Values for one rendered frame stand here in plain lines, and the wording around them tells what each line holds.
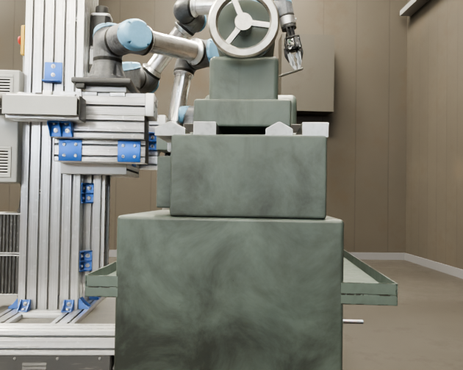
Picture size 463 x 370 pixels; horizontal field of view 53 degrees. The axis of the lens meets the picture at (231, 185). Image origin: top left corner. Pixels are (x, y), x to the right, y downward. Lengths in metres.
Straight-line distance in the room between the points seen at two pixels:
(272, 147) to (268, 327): 0.34
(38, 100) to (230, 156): 1.07
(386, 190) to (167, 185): 5.04
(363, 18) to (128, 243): 5.44
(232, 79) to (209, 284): 0.43
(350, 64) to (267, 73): 4.92
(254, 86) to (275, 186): 0.24
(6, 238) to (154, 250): 1.40
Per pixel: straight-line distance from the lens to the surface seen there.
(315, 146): 0.91
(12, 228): 2.25
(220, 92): 1.03
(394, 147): 5.94
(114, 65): 1.96
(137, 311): 0.96
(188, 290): 0.93
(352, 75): 5.91
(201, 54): 2.11
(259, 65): 1.04
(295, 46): 2.29
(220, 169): 0.91
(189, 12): 2.39
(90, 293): 0.98
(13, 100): 1.88
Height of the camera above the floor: 0.72
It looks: 1 degrees up
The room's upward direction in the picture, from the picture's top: 1 degrees clockwise
